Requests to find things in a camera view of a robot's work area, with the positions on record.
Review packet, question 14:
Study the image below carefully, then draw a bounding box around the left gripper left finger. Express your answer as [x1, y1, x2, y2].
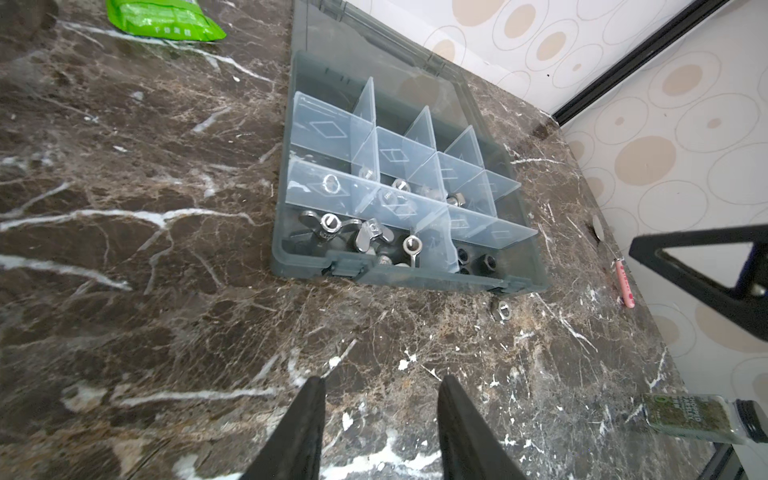
[240, 376, 326, 480]

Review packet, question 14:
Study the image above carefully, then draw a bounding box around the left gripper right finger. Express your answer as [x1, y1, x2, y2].
[437, 375, 526, 480]

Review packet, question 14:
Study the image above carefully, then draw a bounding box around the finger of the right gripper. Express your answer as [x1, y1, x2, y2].
[629, 224, 767, 341]

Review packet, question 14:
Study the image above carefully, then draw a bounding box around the black hex nut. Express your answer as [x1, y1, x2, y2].
[474, 254, 497, 275]
[456, 248, 469, 266]

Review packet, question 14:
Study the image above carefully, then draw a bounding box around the silver hex bolt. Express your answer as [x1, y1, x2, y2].
[446, 192, 467, 208]
[416, 185, 444, 202]

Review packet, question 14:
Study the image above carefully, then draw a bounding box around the clear grey compartment organizer box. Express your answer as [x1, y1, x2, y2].
[271, 1, 548, 295]

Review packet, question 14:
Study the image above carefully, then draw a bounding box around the green snack packet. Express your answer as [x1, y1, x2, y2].
[105, 0, 227, 42]

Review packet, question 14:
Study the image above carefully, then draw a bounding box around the pink handled metal spoon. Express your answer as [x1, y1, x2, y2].
[592, 214, 636, 309]

